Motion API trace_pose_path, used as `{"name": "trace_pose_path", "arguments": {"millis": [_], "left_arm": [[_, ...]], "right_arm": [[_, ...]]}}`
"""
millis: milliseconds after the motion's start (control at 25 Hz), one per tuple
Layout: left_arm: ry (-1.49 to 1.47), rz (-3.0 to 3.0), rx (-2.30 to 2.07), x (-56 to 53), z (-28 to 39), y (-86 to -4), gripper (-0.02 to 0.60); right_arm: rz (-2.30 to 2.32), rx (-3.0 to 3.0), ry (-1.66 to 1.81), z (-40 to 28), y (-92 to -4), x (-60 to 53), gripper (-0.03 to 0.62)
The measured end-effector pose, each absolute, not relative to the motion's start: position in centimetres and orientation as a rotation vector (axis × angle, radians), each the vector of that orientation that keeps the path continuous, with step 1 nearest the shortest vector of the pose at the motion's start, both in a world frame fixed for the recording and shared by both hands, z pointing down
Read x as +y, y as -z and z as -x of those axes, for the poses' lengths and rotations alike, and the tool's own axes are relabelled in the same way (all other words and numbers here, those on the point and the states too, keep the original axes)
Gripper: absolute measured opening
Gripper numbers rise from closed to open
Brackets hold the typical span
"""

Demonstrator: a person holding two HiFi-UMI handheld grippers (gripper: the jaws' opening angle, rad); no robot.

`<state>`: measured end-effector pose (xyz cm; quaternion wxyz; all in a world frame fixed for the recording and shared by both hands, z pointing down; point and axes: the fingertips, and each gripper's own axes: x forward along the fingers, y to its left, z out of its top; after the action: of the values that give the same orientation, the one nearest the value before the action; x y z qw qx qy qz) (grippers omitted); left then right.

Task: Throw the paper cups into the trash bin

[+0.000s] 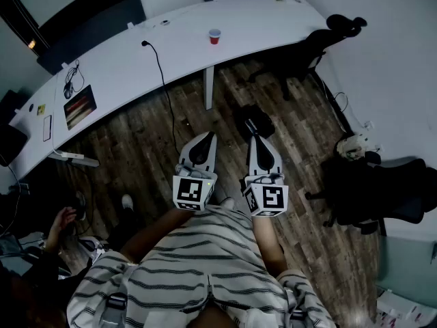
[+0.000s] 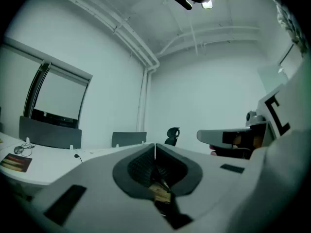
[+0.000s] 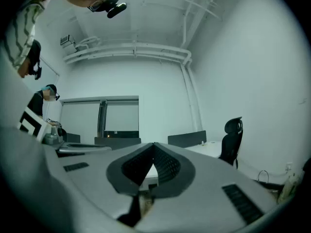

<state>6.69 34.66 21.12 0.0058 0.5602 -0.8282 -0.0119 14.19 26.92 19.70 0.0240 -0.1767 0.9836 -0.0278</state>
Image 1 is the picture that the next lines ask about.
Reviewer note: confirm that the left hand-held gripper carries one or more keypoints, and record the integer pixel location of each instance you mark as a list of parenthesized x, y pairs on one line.
[(186, 190)]

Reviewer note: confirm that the white framed smartphone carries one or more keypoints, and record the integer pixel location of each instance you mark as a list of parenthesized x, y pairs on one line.
[(47, 128)]

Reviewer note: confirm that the person's right forearm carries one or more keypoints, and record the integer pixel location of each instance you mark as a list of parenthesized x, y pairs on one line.
[(268, 244)]

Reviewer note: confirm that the black office chair with hanger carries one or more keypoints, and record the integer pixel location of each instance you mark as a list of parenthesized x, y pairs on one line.
[(310, 46)]

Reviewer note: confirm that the white slim power strip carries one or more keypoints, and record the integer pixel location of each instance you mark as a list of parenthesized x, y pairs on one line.
[(73, 156)]

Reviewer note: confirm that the person's striped shirt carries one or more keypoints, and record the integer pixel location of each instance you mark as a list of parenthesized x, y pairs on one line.
[(205, 251)]

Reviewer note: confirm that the white desk leg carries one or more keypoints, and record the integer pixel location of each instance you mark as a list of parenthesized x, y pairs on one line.
[(208, 87)]

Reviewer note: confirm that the white green printed bag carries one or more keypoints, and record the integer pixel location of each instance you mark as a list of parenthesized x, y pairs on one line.
[(351, 145)]

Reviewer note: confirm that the frosted glass door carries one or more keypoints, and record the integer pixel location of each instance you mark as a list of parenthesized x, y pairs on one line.
[(406, 261)]

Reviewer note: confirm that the red plastic cup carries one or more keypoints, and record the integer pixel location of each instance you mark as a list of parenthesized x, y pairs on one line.
[(215, 39)]

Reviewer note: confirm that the white wall socket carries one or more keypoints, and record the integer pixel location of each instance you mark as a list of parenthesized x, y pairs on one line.
[(379, 148), (368, 125)]

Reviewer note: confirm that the person's white shoe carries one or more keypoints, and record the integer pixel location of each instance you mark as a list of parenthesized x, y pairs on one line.
[(228, 203)]

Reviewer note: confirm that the white storage shelf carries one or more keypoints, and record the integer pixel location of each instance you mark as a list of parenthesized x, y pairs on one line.
[(403, 309)]

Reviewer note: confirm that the black chair back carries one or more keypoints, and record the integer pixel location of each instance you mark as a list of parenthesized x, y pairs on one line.
[(12, 145)]

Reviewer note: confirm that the black mesh office chair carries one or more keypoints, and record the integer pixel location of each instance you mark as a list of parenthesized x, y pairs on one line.
[(368, 190)]

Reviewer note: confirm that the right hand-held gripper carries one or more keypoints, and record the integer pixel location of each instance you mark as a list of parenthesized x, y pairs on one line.
[(271, 197)]

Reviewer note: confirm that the person's left forearm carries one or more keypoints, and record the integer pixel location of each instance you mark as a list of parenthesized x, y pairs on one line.
[(153, 231)]

